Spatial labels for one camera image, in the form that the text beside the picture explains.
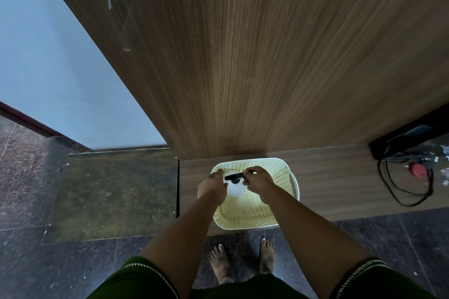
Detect person's left hand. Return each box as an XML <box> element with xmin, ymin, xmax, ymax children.
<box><xmin>197</xmin><ymin>169</ymin><xmax>228</xmax><ymax>207</ymax></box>

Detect person's right hand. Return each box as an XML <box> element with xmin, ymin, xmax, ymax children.
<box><xmin>243</xmin><ymin>166</ymin><xmax>278</xmax><ymax>205</ymax></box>

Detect person's left forearm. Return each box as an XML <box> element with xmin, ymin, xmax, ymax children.
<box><xmin>140</xmin><ymin>198</ymin><xmax>221</xmax><ymax>299</ymax></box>

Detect person's right forearm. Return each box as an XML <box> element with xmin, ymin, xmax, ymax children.
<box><xmin>264</xmin><ymin>185</ymin><xmax>373</xmax><ymax>299</ymax></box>

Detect white round object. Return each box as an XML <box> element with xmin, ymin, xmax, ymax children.
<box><xmin>225</xmin><ymin>181</ymin><xmax>249</xmax><ymax>200</ymax></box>

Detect cream plastic perforated basket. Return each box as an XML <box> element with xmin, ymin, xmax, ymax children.
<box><xmin>210</xmin><ymin>158</ymin><xmax>300</xmax><ymax>231</ymax></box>

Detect person's right foot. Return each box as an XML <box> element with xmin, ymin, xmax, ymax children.
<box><xmin>259</xmin><ymin>237</ymin><xmax>277</xmax><ymax>275</ymax></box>

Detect person's foot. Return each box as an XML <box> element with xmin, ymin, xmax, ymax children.
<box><xmin>209</xmin><ymin>243</ymin><xmax>233</xmax><ymax>284</ymax></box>
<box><xmin>259</xmin><ymin>237</ymin><xmax>277</xmax><ymax>275</ymax></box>

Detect person's left foot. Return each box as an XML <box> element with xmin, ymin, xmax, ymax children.
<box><xmin>209</xmin><ymin>243</ymin><xmax>233</xmax><ymax>284</ymax></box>

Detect dark green garment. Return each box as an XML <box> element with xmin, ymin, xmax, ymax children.
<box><xmin>87</xmin><ymin>256</ymin><xmax>438</xmax><ymax>299</ymax></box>

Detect brown wooden cabinet panel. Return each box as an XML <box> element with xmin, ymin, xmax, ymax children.
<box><xmin>33</xmin><ymin>0</ymin><xmax>449</xmax><ymax>160</ymax></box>

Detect black flat device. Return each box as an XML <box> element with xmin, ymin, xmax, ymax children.
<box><xmin>368</xmin><ymin>103</ymin><xmax>449</xmax><ymax>163</ymax></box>

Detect dark red skirting board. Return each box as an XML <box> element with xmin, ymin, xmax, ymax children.
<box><xmin>0</xmin><ymin>100</ymin><xmax>94</xmax><ymax>153</ymax></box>

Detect black looped cable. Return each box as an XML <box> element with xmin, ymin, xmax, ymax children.
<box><xmin>377</xmin><ymin>156</ymin><xmax>435</xmax><ymax>208</ymax></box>

